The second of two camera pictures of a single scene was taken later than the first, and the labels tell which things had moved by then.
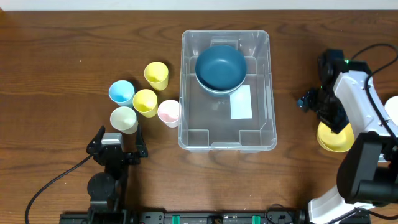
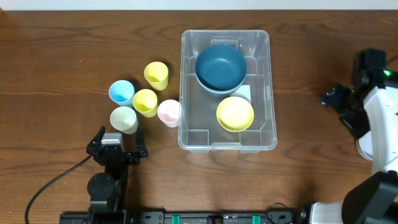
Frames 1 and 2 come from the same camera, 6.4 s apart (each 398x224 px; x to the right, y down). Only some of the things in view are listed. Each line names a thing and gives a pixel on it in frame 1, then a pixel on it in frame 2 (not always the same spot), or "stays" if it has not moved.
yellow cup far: [157, 73] stays
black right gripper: [331, 115] to [339, 101]
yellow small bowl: [342, 142] to [235, 114]
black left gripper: [131, 156] stays
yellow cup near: [145, 102] stays
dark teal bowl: [219, 68] stays
